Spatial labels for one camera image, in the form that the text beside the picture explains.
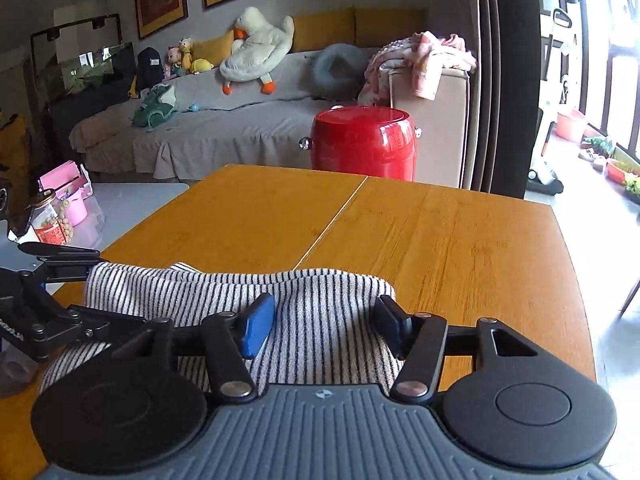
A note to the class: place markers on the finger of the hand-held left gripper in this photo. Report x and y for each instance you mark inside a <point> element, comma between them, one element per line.
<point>110,325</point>
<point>65,252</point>

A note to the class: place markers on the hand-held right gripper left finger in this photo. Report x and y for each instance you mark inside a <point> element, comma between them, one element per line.
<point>257,327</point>

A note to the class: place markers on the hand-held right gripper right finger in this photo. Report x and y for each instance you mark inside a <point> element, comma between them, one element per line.
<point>392,325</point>

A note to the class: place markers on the grey striped knit garment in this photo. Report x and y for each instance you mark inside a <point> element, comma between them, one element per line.
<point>310,300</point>

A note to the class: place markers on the pile of pink clothes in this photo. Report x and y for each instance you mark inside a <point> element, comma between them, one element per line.
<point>425,55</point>

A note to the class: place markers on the glass jar of nuts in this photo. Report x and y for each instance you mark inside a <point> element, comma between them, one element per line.
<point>50,225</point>

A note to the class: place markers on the black and white device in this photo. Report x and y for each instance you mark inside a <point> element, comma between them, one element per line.
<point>20,225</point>

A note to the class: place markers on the translucent plastic object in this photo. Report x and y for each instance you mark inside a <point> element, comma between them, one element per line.
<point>15,375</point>

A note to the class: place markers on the pink plastic box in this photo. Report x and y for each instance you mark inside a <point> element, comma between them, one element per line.
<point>65,180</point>

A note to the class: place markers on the yellow bag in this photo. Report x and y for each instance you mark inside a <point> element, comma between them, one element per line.
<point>15,150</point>

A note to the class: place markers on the dark cabinet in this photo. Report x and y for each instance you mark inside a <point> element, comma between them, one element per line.
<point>75,110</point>

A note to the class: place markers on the green dinosaur plush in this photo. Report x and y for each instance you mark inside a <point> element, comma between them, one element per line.
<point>155,107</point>

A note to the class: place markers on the red glossy drum stool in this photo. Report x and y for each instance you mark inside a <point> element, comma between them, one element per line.
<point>362,145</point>

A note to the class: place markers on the glass aquarium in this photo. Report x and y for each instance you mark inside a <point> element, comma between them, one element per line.
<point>90,70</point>

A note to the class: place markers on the sofa with grey cover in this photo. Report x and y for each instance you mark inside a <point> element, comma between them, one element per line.
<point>225,130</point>

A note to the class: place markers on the pink doll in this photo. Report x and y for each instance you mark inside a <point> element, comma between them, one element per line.
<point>173,62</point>

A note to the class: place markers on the yellow duck plush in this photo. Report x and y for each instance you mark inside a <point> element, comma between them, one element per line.
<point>201,66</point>

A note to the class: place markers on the yellow doll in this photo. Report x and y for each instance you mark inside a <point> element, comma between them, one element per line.
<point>186,55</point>

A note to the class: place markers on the small yellow pillow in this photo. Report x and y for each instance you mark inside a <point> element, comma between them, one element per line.
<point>212,47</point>

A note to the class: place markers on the small beige shoes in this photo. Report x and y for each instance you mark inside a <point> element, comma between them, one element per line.
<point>592,157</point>

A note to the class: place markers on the grey neck pillow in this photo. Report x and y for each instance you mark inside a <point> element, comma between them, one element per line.
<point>320,72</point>

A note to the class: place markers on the beige and brown curtain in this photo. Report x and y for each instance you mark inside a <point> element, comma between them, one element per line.
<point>505,85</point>

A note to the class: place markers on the pink cup on sill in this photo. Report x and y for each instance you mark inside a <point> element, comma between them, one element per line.
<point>571,126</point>

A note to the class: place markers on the green toy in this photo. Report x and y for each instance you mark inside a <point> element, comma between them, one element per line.
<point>599,146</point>

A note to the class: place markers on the red plastic basin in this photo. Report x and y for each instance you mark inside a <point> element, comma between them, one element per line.
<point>620,170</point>

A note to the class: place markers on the white goose plush toy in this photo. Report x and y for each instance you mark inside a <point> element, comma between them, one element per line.
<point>255,50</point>

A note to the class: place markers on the yellow sofa back cushion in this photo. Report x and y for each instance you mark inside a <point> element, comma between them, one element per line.
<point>325,30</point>
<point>390,27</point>

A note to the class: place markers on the black window frame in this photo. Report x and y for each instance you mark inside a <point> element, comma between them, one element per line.
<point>606,90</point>

